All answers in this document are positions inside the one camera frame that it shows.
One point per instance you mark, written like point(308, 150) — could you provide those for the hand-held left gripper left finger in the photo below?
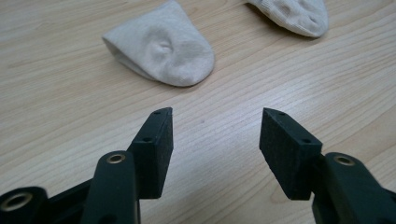
point(155, 155)

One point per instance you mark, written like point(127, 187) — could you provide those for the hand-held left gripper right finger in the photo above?
point(286, 155)

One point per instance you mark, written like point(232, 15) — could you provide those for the cream white sock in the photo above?
point(299, 15)
point(168, 49)

